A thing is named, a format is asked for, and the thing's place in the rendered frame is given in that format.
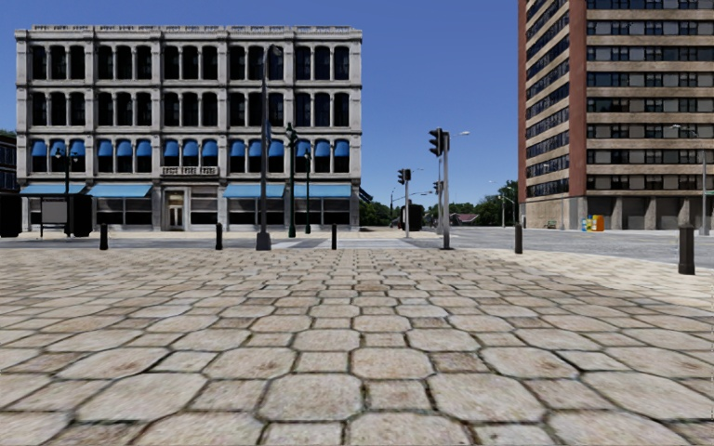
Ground dark building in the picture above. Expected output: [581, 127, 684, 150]
[0, 133, 22, 239]

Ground black bus shelter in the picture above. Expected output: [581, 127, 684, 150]
[29, 191, 94, 239]

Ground brown brick and concrete tower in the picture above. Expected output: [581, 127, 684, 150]
[517, 0, 714, 231]

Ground grey street lamp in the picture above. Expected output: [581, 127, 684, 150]
[255, 44, 284, 252]
[489, 179, 518, 229]
[668, 124, 712, 237]

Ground pale stone building blue awnings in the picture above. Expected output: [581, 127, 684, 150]
[14, 24, 364, 232]

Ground dark green street lamp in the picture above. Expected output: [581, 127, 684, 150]
[302, 149, 313, 235]
[284, 122, 299, 239]

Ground trees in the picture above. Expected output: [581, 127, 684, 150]
[359, 179, 520, 228]

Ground traffic light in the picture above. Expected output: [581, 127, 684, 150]
[396, 167, 414, 239]
[431, 157, 445, 236]
[428, 127, 470, 251]

